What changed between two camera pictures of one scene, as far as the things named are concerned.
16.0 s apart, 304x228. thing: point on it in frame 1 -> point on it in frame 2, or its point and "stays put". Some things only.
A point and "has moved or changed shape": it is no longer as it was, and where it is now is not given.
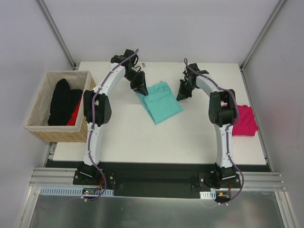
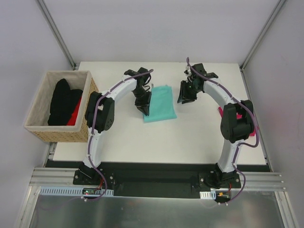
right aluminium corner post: x=263 y=30 stays put
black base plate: x=158 y=180 stays put
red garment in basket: x=72 y=119 stays put
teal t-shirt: x=160 y=102 has moved or changed shape
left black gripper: x=137 y=80 -> x=142 y=101
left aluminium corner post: x=51 y=21 stays put
